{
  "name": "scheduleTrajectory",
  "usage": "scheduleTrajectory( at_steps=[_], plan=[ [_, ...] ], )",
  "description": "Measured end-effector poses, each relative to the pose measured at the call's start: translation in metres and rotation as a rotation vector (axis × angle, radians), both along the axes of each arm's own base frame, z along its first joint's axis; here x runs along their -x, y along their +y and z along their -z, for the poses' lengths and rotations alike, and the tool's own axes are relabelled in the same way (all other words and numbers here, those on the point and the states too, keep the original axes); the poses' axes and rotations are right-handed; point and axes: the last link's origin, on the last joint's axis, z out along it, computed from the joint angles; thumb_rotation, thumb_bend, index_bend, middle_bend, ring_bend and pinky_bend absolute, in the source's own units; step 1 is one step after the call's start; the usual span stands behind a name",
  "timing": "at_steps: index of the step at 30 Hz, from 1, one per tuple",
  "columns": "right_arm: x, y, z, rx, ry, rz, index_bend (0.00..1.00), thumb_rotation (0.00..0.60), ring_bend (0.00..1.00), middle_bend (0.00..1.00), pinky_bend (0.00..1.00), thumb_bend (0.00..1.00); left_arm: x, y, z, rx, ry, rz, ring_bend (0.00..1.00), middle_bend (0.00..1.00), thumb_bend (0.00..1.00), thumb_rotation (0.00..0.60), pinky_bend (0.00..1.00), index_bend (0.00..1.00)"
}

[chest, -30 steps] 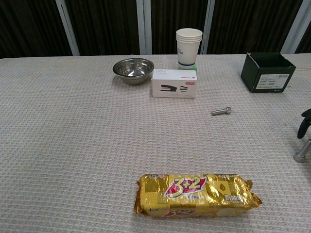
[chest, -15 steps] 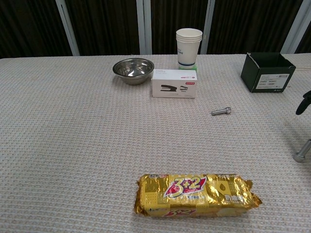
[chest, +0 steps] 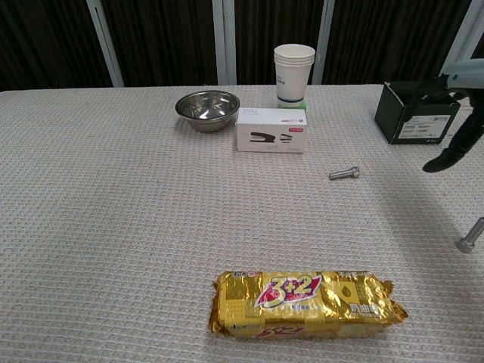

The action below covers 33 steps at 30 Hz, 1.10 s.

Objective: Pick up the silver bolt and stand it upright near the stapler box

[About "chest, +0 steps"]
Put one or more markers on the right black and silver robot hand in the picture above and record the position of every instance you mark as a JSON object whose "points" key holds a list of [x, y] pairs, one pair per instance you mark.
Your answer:
{"points": [[469, 73]]}

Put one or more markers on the open black cardboard box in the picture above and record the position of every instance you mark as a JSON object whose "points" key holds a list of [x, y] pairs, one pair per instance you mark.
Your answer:
{"points": [[397, 121]]}

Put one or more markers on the green square block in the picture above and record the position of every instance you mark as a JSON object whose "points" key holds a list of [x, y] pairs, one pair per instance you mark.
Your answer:
{"points": [[298, 106]]}

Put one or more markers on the white paper cup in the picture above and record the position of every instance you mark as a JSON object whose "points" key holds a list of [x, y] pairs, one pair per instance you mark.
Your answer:
{"points": [[294, 51], [293, 81]]}

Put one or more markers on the white stapler box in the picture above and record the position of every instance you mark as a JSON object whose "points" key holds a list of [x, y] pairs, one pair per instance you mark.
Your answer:
{"points": [[272, 130]]}

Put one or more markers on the stainless steel bowl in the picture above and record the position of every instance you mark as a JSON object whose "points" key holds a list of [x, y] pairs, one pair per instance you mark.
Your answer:
{"points": [[208, 109]]}

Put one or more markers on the gold biscuit packet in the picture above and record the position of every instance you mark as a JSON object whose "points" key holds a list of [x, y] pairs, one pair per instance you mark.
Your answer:
{"points": [[302, 306]]}

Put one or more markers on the black pleated curtain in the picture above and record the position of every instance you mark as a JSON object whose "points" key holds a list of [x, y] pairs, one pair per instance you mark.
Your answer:
{"points": [[170, 38]]}

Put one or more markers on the beige woven tablecloth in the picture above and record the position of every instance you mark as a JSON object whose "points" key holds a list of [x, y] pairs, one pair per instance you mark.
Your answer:
{"points": [[113, 227]]}

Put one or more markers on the grey metal frame post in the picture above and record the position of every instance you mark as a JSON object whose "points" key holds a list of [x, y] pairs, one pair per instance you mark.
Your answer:
{"points": [[465, 30], [325, 30], [224, 38], [106, 45]]}

